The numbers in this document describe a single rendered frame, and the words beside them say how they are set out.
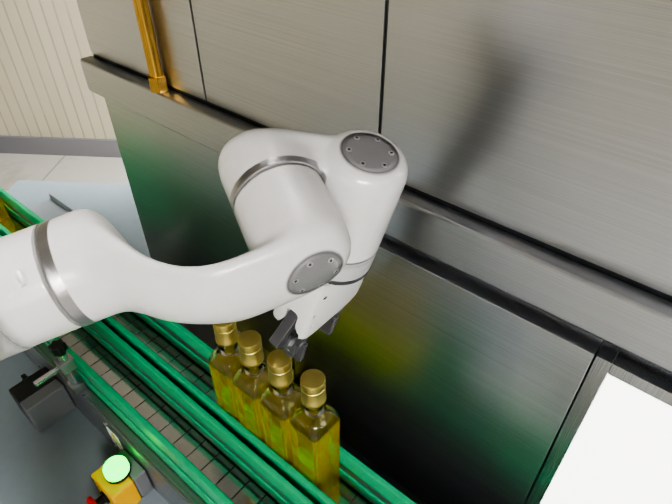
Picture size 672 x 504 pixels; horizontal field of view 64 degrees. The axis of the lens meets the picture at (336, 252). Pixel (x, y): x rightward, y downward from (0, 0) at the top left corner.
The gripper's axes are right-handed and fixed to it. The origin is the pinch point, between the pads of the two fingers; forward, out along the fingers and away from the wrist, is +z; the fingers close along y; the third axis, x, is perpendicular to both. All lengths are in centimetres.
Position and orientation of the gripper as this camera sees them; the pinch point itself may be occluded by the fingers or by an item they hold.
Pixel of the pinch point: (309, 331)
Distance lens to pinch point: 66.3
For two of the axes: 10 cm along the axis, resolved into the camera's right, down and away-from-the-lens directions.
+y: -6.4, 4.9, -5.9
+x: 7.4, 6.0, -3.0
